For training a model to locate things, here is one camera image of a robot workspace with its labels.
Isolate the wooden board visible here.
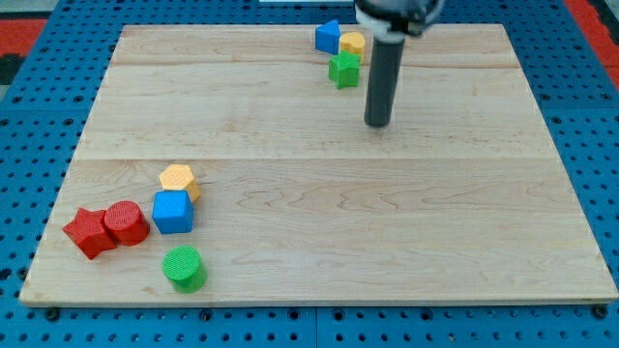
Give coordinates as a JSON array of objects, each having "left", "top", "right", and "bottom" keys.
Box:
[{"left": 20, "top": 24, "right": 618, "bottom": 307}]

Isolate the green star block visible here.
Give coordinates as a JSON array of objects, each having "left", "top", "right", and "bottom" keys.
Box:
[{"left": 328, "top": 50, "right": 362, "bottom": 89}]

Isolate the yellow hexagon block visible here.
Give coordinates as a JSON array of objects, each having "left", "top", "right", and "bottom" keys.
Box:
[{"left": 159, "top": 164, "right": 201, "bottom": 202}]

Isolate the yellow heart block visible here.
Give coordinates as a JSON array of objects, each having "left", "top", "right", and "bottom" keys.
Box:
[{"left": 339, "top": 31, "right": 366, "bottom": 61}]

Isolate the blue triangle block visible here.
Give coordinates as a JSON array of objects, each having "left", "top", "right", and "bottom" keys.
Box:
[{"left": 314, "top": 19, "right": 340, "bottom": 55}]

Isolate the blue cube block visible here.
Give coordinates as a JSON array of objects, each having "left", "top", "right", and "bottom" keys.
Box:
[{"left": 152, "top": 190, "right": 193, "bottom": 234}]

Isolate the green cylinder block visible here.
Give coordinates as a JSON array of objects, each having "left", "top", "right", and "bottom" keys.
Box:
[{"left": 162, "top": 246, "right": 208, "bottom": 294}]

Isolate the red cylinder block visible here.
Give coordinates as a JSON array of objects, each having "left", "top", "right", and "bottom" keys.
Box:
[{"left": 103, "top": 200, "right": 150, "bottom": 247}]

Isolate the red star block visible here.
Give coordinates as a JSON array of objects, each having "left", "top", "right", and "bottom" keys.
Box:
[{"left": 62, "top": 208, "right": 117, "bottom": 260}]

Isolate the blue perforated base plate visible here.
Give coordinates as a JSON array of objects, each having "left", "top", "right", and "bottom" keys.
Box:
[{"left": 1, "top": 0, "right": 618, "bottom": 347}]

